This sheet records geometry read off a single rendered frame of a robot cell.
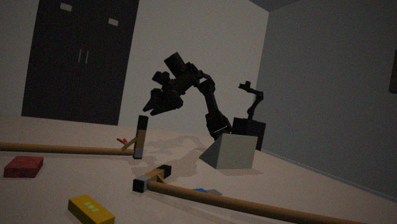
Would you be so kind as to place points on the red-handled pliers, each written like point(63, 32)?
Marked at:
point(123, 141)

